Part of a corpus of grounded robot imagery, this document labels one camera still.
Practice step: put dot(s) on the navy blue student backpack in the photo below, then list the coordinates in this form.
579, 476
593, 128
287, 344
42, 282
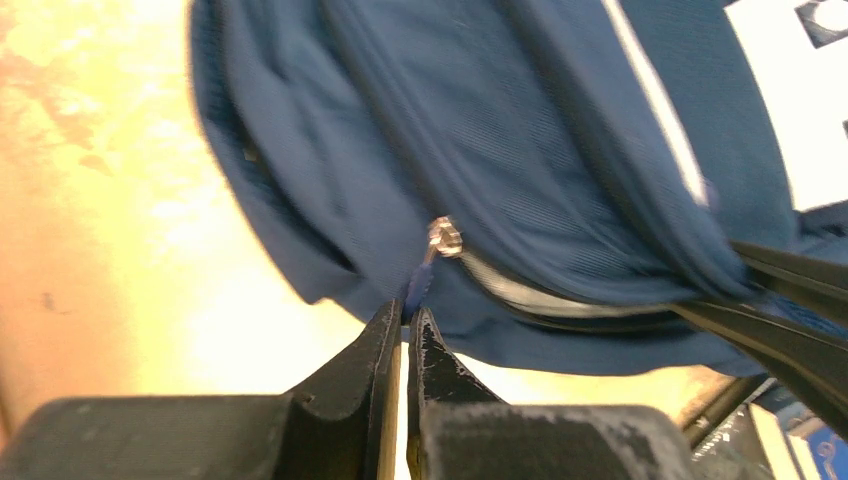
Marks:
549, 178

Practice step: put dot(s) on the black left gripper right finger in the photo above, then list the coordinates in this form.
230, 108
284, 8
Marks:
459, 429

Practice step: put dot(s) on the blue Animal Farm book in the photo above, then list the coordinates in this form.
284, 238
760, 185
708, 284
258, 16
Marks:
796, 443

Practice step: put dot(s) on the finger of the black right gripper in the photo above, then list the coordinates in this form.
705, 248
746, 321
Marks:
812, 365
818, 285

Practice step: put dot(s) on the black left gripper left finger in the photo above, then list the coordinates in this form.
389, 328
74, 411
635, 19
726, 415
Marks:
339, 423

